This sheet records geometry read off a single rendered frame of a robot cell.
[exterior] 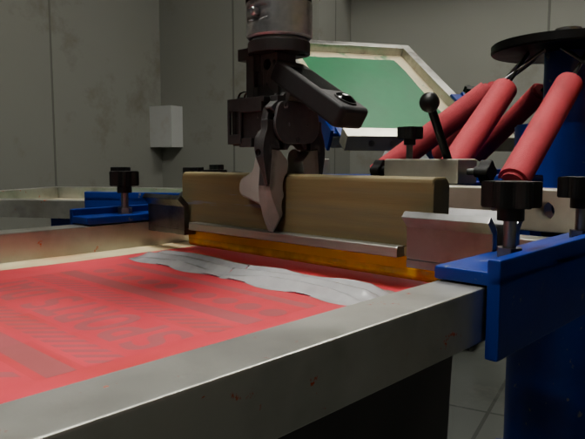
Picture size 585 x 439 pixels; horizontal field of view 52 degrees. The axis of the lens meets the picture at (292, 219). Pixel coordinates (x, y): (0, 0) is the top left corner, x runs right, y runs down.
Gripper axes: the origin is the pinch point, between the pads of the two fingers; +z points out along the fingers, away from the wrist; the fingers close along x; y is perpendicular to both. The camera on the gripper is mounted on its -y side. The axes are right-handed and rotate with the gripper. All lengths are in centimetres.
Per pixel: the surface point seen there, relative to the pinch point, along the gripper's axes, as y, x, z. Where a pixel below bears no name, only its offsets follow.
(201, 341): -15.9, 25.6, 5.3
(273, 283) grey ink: -7.1, 10.1, 4.9
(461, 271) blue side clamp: -27.5, 11.9, 0.9
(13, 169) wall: 313, -94, -1
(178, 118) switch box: 323, -218, -37
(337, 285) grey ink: -13.0, 7.7, 4.6
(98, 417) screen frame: -29.1, 40.2, 1.9
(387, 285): -14.5, 1.8, 5.3
